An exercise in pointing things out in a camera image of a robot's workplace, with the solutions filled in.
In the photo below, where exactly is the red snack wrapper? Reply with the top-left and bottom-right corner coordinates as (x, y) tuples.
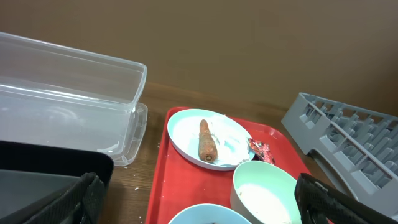
(248, 138), (276, 165)

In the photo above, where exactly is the orange carrot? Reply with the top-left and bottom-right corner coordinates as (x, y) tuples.
(198, 119), (218, 163)

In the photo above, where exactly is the clear plastic waste bin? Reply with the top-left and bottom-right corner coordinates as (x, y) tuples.
(1, 33), (148, 166)

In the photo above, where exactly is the small light blue bowl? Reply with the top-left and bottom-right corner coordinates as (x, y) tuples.
(169, 203), (251, 224)

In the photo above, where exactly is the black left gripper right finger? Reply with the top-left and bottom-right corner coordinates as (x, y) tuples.
(294, 173), (397, 224)

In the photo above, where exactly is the black food waste tray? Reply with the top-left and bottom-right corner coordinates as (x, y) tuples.
(1, 141), (114, 218)

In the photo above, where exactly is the green bowl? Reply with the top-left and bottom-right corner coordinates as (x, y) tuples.
(230, 161), (302, 224)

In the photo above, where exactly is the red serving tray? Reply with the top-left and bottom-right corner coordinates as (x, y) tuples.
(144, 118), (310, 224)

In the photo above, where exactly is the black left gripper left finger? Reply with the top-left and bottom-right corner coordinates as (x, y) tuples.
(1, 173), (106, 224)

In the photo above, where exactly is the grey dishwasher rack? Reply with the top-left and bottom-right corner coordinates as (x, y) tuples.
(282, 93), (397, 220)

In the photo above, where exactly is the large light blue plate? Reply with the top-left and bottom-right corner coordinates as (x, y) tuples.
(167, 109), (254, 171)

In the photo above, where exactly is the white napkin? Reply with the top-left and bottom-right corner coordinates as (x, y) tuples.
(208, 115), (250, 166)

